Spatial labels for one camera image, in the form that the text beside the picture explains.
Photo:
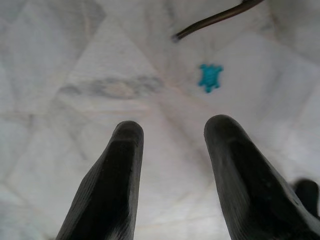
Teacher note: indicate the black robot foot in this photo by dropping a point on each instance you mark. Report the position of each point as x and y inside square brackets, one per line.
[308, 192]

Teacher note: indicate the dark thin furniture leg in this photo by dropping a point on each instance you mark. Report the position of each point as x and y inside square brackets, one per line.
[212, 18]

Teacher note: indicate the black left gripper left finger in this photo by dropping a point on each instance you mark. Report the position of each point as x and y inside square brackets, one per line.
[112, 180]

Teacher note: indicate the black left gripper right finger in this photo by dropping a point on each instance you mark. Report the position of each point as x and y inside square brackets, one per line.
[240, 175]

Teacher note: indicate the teal turtle toy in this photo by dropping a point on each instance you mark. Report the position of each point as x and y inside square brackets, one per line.
[210, 77]

